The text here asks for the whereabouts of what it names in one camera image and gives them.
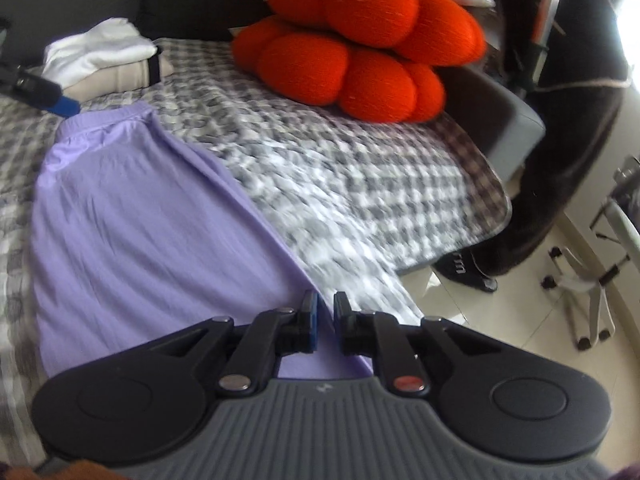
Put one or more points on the lavender pants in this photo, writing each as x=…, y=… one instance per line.
x=150, y=220

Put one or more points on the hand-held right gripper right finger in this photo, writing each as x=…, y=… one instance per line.
x=342, y=325

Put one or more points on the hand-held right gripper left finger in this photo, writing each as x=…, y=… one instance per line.
x=309, y=325

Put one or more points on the white folded garment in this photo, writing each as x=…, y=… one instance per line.
x=100, y=50

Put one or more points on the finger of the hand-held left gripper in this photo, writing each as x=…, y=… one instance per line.
x=65, y=106

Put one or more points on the orange plush cushion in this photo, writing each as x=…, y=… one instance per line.
x=350, y=60

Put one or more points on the white office chair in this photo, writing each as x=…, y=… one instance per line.
x=595, y=290

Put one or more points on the beige folded garment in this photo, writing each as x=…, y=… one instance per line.
x=115, y=82

